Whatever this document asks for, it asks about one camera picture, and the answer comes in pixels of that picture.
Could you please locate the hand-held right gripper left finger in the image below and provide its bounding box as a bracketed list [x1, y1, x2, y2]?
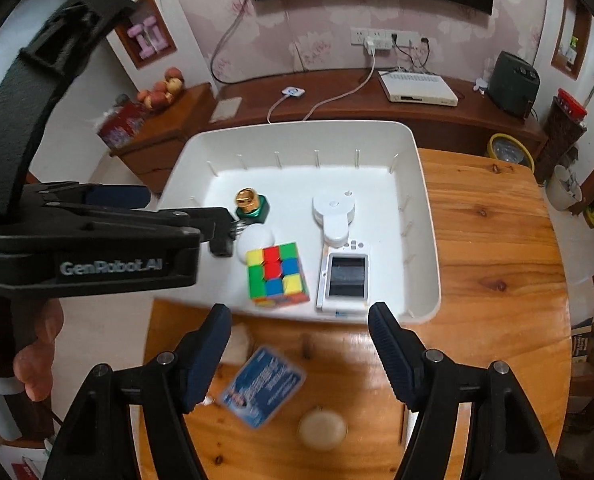
[47, 303, 233, 480]

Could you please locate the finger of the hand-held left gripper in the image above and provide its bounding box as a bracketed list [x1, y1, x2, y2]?
[24, 184, 234, 241]
[0, 0, 138, 236]

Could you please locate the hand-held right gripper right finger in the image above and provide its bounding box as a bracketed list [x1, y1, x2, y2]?
[367, 302, 563, 480]

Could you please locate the blue card box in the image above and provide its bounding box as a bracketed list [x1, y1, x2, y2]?
[218, 345, 308, 428]

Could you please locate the white handheld game console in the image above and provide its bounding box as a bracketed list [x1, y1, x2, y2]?
[315, 240, 370, 318]

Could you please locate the colourful puzzle cube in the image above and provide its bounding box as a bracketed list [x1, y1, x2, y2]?
[245, 242, 310, 308]

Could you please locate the black car key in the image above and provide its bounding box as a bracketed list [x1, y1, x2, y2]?
[208, 219, 246, 259]

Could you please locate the white oval gadget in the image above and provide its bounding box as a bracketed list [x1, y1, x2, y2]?
[234, 225, 275, 263]

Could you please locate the white tape measure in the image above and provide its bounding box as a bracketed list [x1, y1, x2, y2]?
[311, 182, 358, 248]

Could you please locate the white plastic storage bin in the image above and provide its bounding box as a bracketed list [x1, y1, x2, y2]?
[152, 120, 442, 325]

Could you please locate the person's left hand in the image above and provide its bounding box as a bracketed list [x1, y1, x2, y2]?
[13, 302, 65, 397]

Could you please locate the red printed box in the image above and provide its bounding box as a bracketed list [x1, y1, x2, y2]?
[97, 105, 145, 148]

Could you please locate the wooden side cabinet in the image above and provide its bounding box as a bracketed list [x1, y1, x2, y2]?
[109, 82, 218, 196]

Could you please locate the round gold tin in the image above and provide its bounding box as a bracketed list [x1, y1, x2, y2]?
[298, 408, 348, 451]

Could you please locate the bowl of peaches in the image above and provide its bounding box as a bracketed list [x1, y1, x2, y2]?
[136, 66, 185, 110]

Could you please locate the grey square pad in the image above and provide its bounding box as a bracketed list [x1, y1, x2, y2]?
[209, 97, 243, 122]

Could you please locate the pink dumbbell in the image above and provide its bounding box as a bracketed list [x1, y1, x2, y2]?
[129, 22, 150, 58]
[144, 16, 165, 51]

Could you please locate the stack of books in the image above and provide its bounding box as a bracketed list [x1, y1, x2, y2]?
[570, 317, 594, 366]

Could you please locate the white bucket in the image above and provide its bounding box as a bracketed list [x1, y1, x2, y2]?
[546, 164, 584, 211]

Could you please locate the wooden television stand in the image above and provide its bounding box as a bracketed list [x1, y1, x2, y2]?
[212, 67, 550, 161]

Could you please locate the yellow rimmed bin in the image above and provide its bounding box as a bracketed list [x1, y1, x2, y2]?
[488, 133, 535, 173]

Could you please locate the white set-top box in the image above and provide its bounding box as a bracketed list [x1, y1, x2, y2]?
[378, 71, 459, 107]

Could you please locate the black countertop appliance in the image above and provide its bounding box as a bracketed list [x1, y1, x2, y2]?
[490, 51, 540, 118]

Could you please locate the black television cable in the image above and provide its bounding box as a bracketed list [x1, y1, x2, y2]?
[212, 0, 253, 83]

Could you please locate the white charging cable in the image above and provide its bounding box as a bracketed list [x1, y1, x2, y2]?
[304, 52, 376, 122]

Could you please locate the black power cable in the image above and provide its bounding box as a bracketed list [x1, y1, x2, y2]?
[394, 35, 433, 73]

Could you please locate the white wall outlet strip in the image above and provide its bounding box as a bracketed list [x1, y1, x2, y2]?
[351, 27, 420, 51]

